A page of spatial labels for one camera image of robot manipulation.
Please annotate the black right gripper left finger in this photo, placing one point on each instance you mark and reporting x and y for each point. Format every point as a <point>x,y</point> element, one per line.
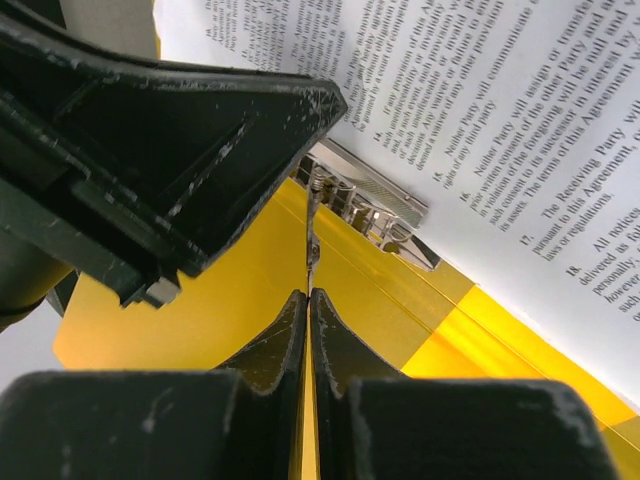
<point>241,420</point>

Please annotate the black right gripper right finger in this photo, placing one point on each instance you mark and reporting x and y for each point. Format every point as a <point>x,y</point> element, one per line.
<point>374,422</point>

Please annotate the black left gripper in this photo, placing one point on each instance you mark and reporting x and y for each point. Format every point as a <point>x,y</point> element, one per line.
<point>130,169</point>

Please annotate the yellow plastic folder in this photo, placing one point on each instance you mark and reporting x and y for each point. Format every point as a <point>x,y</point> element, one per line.
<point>435,324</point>

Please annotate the metal folder clip mechanism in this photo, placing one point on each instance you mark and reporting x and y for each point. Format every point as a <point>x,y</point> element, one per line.
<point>363,199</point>

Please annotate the printed paper sheet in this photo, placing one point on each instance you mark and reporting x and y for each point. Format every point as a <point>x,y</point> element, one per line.
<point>515,122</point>

